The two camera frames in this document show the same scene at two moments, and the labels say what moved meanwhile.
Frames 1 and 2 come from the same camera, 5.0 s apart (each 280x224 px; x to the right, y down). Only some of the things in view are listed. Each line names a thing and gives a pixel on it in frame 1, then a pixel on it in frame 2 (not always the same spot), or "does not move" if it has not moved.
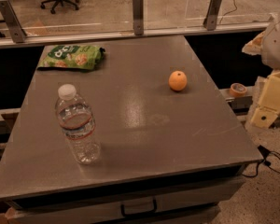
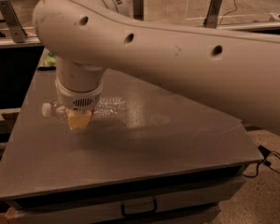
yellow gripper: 277,44 to 79,99
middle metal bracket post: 138,13 does not move
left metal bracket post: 19,34 does not move
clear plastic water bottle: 77,122 to 111,109
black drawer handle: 139,213 does not move
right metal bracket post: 211,19 does not move
